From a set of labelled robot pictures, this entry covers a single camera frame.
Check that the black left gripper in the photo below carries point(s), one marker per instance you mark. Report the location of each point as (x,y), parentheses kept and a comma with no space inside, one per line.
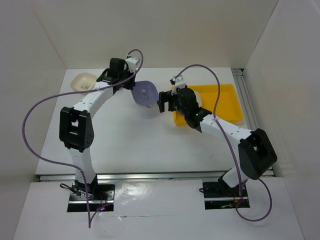
(129,86)

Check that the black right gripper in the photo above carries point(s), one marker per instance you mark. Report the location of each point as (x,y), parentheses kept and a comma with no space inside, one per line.
(166,96)

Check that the purple panda plate back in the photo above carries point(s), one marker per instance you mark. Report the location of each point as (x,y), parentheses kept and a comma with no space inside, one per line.
(145,93)

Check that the cream panda plate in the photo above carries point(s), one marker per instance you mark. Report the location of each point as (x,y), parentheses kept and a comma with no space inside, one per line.
(83,82)
(198,98)

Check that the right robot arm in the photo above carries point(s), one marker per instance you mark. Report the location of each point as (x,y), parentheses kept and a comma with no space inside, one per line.
(251,150)

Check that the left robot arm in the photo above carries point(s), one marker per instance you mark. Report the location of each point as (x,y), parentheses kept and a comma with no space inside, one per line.
(75,123)

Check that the yellow plastic bin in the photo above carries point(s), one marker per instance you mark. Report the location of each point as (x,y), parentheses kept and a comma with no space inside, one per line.
(228,107)

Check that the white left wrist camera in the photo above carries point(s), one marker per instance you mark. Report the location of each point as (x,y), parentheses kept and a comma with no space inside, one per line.
(131,63)

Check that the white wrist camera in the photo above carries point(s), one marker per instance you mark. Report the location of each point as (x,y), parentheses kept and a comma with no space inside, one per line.
(177,83)
(131,63)

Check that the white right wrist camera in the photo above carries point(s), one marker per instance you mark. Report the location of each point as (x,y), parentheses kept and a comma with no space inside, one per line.
(177,83)

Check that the aluminium side rail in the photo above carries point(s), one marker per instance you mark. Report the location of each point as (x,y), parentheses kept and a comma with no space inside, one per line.
(244,98)

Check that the aluminium mounting rail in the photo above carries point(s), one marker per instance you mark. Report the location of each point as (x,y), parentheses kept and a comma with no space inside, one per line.
(159,176)

